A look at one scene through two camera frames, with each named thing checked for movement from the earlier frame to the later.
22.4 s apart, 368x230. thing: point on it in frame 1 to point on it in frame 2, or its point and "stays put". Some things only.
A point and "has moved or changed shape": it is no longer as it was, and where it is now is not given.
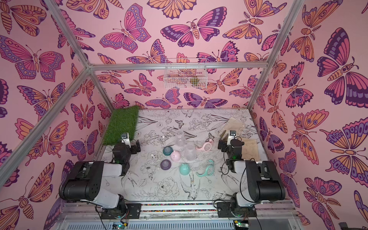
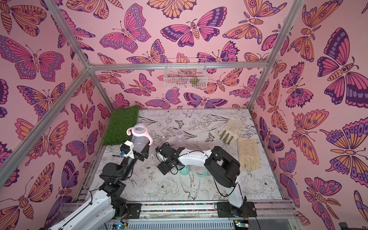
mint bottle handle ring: [210, 170] stays put
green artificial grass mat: [122, 120] stays put
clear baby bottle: [190, 153] has moved or changed shape
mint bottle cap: [184, 169] stays put
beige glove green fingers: [232, 124] stays put
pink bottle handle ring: [202, 148] to [145, 134]
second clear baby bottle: [180, 140] stays put
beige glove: [249, 150] stays put
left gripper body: [132, 151] to [138, 157]
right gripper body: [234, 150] to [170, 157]
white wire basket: [182, 74] stays put
